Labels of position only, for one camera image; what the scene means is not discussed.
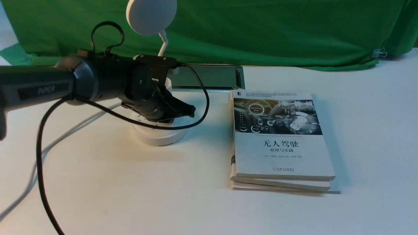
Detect black camera cable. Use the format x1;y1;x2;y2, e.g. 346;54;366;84
36;64;210;235

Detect green backdrop cloth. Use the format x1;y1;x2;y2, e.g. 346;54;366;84
1;0;417;71

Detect white lamp power cable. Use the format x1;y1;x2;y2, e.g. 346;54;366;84
0;102;122;221

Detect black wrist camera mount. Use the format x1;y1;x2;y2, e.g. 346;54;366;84
133;55;180;85

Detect white top book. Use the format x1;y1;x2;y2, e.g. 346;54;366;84
230;89;336;181

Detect silver binder clip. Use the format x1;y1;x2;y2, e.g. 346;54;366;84
371;48;388;60

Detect white bottom book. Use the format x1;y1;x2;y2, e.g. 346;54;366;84
230;165;342;194

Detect white desk lamp with sockets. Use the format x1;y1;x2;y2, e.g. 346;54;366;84
126;0;188;146

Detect white book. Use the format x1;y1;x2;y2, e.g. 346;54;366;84
230;89;336;181
230;165;342;194

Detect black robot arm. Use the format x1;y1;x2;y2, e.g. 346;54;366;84
0;50;196;140

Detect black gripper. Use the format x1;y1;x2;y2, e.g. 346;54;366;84
121;64;196;122

